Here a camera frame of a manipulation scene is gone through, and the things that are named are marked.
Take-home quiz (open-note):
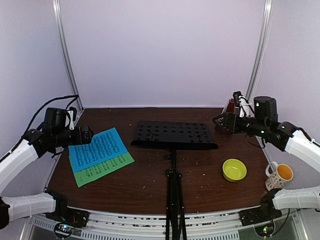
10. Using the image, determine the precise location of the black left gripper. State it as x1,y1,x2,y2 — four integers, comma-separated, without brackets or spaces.
52,124,93,148

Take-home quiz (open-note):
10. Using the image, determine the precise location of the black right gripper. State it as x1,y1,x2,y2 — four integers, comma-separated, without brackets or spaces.
212,112,268,138

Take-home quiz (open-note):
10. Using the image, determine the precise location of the blue sheet music page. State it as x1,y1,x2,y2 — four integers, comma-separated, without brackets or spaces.
68,127,128,173

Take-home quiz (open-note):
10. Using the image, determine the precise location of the green sheet music page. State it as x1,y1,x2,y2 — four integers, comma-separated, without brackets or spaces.
73,152,135,188

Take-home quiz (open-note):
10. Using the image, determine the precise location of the black music stand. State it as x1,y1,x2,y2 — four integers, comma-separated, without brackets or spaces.
130,121,219,240

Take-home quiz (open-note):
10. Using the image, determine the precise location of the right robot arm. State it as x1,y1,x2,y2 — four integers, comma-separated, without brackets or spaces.
212,91,320,221

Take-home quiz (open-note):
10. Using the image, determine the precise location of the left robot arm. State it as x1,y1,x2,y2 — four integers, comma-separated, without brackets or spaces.
0,107,94,229

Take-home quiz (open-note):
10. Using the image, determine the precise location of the wooden metronome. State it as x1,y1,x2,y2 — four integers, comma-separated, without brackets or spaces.
214,98,238,136

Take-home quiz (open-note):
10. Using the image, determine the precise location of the lime green bowl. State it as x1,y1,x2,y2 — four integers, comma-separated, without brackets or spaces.
222,158,247,182

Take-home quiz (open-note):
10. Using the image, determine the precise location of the white patterned mug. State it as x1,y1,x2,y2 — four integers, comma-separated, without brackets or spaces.
265,161,294,191

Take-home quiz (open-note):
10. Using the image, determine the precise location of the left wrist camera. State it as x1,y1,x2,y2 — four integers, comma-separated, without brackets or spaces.
65,107,77,130

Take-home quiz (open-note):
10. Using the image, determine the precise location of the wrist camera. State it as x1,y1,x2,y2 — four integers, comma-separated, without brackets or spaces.
232,91,251,118
65,107,77,130

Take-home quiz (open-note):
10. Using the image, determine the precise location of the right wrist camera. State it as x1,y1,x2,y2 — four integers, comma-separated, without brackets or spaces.
232,91,251,118

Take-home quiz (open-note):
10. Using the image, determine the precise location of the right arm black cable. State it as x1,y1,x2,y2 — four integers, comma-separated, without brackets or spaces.
246,124,315,151

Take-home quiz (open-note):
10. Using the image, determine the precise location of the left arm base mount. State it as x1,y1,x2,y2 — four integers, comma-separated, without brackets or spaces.
45,190,90,240

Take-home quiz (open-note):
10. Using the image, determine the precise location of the front aluminium rail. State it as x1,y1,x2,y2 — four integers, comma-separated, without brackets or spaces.
20,209,309,240

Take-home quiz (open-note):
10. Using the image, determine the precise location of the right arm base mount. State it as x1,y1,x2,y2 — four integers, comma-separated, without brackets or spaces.
239,197,282,238

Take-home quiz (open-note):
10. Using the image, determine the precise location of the right aluminium frame post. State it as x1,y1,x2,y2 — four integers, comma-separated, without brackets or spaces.
246,0,274,103

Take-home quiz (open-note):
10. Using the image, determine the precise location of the aluminium frame post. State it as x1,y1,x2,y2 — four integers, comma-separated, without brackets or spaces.
51,0,84,118
246,0,274,103

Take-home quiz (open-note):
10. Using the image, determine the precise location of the left aluminium frame post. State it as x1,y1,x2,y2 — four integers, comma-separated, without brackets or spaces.
51,0,84,118

